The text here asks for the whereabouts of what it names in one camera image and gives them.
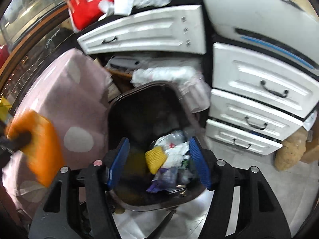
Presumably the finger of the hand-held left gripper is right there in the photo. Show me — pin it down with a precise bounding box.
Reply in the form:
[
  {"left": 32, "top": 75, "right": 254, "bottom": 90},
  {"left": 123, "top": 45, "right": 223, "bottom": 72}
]
[{"left": 0, "top": 131, "right": 33, "bottom": 155}]

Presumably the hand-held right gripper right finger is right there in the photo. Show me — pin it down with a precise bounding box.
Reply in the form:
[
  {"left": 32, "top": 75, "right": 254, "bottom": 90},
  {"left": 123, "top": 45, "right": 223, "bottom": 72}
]
[{"left": 189, "top": 136, "right": 292, "bottom": 239}]

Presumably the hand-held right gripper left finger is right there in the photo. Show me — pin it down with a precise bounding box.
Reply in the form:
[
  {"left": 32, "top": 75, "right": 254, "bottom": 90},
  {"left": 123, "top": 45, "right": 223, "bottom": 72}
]
[{"left": 29, "top": 137, "right": 130, "bottom": 239}]

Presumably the orange foam net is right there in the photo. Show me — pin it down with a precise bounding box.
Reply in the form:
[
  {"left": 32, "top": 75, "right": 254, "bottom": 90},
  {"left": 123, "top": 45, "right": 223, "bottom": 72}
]
[{"left": 5, "top": 111, "right": 63, "bottom": 188}]

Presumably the white red-printed plastic bag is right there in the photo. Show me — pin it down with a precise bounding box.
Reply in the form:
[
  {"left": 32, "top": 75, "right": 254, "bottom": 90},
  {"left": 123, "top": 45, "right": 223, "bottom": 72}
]
[{"left": 153, "top": 131, "right": 191, "bottom": 168}]

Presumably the yellow foam net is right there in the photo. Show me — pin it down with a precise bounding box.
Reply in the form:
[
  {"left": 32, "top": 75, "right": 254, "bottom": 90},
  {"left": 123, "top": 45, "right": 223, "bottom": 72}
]
[{"left": 145, "top": 147, "right": 167, "bottom": 174}]

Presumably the purple plastic bag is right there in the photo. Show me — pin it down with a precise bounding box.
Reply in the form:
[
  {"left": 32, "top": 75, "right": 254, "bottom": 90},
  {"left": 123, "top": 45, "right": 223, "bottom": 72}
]
[{"left": 146, "top": 167, "right": 178, "bottom": 194}]

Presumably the dark brown trash bin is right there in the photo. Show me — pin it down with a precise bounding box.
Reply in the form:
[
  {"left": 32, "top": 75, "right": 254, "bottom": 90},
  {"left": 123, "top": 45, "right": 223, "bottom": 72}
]
[{"left": 107, "top": 80, "right": 212, "bottom": 211}]

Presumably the yellow sign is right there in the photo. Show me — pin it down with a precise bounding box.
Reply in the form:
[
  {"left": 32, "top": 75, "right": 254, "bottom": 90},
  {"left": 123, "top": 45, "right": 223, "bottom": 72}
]
[{"left": 0, "top": 96, "right": 12, "bottom": 116}]

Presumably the black rod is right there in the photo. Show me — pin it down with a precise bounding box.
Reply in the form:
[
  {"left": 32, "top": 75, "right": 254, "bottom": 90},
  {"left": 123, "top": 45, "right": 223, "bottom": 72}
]
[{"left": 150, "top": 209, "right": 177, "bottom": 239}]

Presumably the pale pink plastic bag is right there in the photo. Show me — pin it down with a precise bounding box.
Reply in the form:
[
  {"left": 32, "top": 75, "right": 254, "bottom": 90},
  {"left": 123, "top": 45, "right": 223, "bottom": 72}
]
[{"left": 178, "top": 76, "right": 211, "bottom": 114}]

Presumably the pink polka dot tablecloth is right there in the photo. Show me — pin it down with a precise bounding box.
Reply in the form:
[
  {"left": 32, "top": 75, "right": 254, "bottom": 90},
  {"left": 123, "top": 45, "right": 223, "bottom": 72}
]
[{"left": 2, "top": 48, "right": 111, "bottom": 219}]

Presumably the wooden board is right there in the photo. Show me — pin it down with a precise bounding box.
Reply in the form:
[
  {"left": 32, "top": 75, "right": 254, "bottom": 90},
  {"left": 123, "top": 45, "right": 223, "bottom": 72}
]
[{"left": 106, "top": 67, "right": 134, "bottom": 80}]

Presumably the tan burlap sack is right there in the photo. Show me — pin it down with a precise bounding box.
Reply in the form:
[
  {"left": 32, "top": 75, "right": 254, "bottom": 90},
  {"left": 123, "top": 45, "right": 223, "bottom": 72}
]
[{"left": 274, "top": 128, "right": 307, "bottom": 172}]

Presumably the white plastic bag bundle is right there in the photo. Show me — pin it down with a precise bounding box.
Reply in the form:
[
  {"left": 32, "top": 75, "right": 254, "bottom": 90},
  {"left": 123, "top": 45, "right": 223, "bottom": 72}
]
[{"left": 131, "top": 66, "right": 197, "bottom": 86}]

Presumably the white plastic case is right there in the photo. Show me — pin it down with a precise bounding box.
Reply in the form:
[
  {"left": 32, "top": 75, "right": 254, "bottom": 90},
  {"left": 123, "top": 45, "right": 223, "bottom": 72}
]
[{"left": 108, "top": 56, "right": 140, "bottom": 71}]

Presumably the wooden counter ledge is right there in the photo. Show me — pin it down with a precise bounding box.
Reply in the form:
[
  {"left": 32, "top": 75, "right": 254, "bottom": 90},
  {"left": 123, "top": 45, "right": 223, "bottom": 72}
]
[{"left": 0, "top": 5, "right": 73, "bottom": 87}]

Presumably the cardboard box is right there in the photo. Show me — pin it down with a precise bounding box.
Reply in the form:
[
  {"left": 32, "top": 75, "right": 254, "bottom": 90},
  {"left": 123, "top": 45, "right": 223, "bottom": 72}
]
[{"left": 299, "top": 139, "right": 319, "bottom": 165}]

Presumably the clear plastic wrap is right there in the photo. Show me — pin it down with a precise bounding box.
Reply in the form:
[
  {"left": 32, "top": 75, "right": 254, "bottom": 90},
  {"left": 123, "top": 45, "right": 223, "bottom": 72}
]
[{"left": 303, "top": 112, "right": 318, "bottom": 131}]

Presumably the wide white drawer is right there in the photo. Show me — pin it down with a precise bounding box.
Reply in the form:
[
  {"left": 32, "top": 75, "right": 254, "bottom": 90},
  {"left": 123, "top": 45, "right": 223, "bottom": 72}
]
[{"left": 77, "top": 4, "right": 207, "bottom": 55}]

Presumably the red tote bag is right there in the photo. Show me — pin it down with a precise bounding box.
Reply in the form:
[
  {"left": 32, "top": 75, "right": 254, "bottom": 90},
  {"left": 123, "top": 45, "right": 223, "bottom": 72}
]
[{"left": 67, "top": 0, "right": 115, "bottom": 30}]

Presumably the white plastic scoop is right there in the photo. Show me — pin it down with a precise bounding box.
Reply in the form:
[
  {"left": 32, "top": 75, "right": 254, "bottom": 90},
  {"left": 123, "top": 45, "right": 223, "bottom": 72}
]
[{"left": 98, "top": 0, "right": 115, "bottom": 15}]

